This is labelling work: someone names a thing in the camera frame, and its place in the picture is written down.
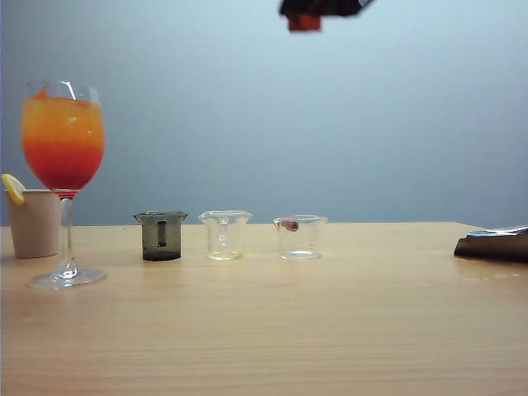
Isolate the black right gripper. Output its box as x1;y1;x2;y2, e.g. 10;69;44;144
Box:
279;0;377;19

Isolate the amber measuring cup with grenadine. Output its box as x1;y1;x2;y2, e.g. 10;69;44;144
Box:
287;13;324;33

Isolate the clear measuring cup brown mark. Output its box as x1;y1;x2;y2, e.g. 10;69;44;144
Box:
271;214;329;262

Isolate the clear measuring cup yellowish residue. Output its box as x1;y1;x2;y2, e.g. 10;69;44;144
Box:
197;210;253;262

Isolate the dark grey measuring cup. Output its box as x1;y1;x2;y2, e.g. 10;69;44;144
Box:
133;210;190;262

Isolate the beige paper cup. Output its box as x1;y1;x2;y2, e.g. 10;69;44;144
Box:
4;189;64;260

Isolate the dark shiny foil-covered object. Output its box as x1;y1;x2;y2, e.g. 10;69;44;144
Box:
453;224;528;264

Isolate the wine glass with orange drink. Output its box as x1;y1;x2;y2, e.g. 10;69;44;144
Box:
20;79;108;291

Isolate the yellow lemon slice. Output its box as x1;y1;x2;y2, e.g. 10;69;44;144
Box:
0;173;26;206

